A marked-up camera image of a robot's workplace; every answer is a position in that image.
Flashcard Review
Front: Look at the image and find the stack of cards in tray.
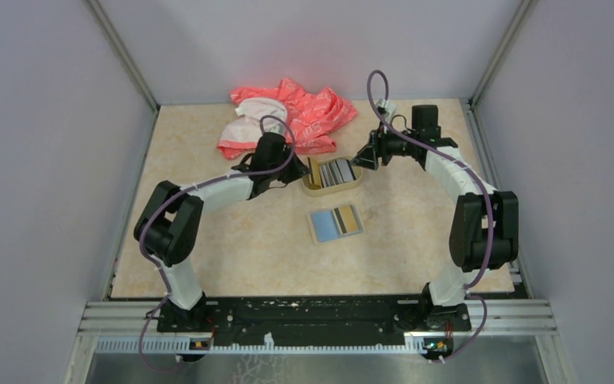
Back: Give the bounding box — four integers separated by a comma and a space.
307, 158, 361, 190

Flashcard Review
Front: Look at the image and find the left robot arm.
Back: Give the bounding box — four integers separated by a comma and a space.
134, 133, 309, 331

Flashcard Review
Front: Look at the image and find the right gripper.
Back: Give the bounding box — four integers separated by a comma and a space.
350, 120, 418, 170

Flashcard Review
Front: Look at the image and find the pink patterned cloth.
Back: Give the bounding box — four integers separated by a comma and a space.
217, 78, 358, 159

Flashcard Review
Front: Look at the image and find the aluminium frame rail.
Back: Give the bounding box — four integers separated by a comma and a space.
78, 295, 557, 355

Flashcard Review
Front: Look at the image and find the cream oval card tray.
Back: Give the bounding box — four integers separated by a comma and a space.
301, 156, 364, 197

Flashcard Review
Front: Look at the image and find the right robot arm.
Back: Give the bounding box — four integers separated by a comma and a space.
353, 100, 518, 330

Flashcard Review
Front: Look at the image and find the gold credit card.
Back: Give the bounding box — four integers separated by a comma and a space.
336, 205, 362, 236

